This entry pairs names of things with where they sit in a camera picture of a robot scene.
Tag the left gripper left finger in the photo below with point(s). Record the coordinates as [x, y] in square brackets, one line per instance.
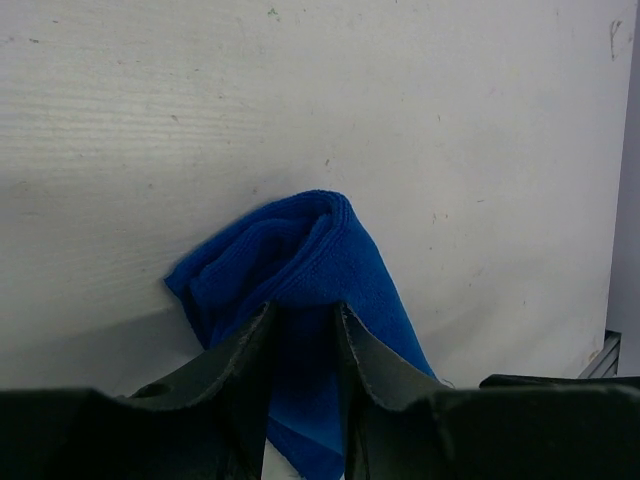
[206, 420]

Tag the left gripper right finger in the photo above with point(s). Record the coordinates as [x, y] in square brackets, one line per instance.
[398, 423]

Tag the blue towel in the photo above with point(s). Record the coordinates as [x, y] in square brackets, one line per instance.
[305, 253]

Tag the aluminium mounting rail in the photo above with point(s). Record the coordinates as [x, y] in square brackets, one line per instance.
[605, 363]

